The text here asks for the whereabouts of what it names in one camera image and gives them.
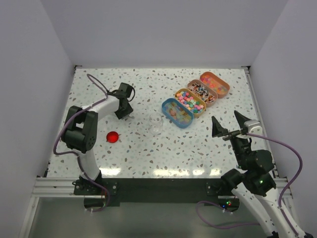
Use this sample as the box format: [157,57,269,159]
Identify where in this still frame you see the orange oval candy tray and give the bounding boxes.
[200,71,230,98]

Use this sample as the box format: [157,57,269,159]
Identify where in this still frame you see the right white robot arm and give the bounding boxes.
[211,111,312,238]

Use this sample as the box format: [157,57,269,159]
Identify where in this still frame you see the red jar lid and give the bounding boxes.
[106,131,119,143]

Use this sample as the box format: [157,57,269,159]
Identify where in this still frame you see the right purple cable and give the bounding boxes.
[197,132,303,228]

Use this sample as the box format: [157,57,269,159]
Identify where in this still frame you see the blue oval candy tray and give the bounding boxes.
[161,98,194,128]

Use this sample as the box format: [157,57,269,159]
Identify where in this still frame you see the pink oval lollipop tray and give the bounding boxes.
[187,79,218,107]

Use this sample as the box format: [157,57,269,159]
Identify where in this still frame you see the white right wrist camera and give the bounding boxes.
[244,120,263,135]

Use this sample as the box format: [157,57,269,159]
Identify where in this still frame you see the clear glass jar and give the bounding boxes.
[149,113,163,135]

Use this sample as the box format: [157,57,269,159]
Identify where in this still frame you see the aluminium frame rail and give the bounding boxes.
[18,177,298,238]

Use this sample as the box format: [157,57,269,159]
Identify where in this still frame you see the yellow oval candy tray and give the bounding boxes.
[174,88,207,118]

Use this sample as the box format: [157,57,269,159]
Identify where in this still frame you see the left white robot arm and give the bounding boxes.
[53,83,135,194]

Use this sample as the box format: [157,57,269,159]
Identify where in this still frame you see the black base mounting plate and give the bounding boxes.
[72,178,240,212]

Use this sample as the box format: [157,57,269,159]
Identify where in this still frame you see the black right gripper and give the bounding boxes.
[211,110,251,168]

